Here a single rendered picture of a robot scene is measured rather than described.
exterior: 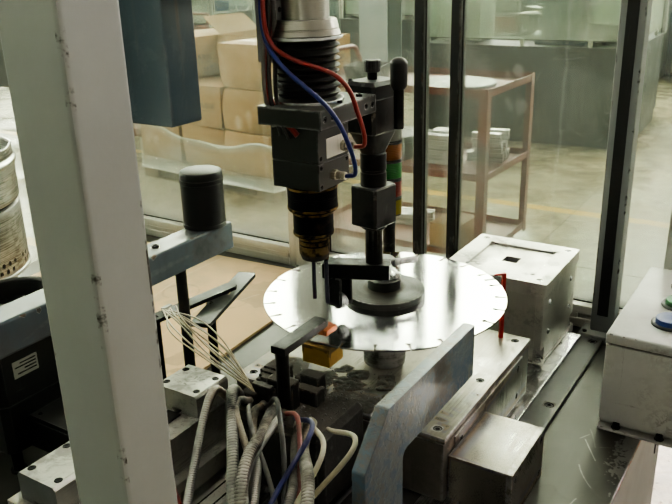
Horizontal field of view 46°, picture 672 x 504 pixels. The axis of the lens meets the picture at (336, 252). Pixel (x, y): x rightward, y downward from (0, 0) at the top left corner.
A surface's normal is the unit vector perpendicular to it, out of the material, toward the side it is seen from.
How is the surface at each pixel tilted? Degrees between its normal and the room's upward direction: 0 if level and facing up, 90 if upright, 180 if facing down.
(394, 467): 90
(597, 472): 0
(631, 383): 90
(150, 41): 90
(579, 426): 0
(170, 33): 90
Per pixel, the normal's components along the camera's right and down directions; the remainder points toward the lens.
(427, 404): 0.85, 0.17
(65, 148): -0.53, 0.31
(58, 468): -0.03, -0.94
